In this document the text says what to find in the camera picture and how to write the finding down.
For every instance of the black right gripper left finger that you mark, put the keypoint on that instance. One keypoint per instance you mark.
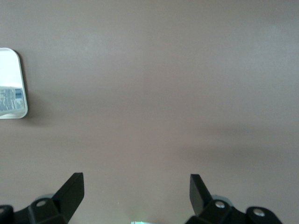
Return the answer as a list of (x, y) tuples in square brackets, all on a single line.
[(67, 196)]

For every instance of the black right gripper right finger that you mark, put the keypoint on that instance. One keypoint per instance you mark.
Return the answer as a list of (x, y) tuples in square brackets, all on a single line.
[(198, 193)]

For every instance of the cream tray with rabbit print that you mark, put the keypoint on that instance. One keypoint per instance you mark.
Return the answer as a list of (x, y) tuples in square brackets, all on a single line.
[(10, 70)]

